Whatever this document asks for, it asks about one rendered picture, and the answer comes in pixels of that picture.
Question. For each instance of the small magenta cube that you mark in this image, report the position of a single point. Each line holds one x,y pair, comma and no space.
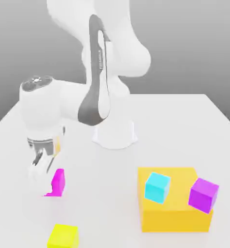
58,183

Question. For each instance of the small purple cube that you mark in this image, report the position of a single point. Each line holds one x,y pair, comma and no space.
202,195

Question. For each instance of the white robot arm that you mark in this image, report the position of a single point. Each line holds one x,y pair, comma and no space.
115,48

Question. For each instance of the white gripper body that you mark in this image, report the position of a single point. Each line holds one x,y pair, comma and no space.
41,170

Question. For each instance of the small cyan cube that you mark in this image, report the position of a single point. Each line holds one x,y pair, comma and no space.
156,189

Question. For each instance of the small yellow cube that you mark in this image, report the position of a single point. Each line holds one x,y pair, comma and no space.
63,236

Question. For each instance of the large orange box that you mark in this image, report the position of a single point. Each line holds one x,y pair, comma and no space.
177,219

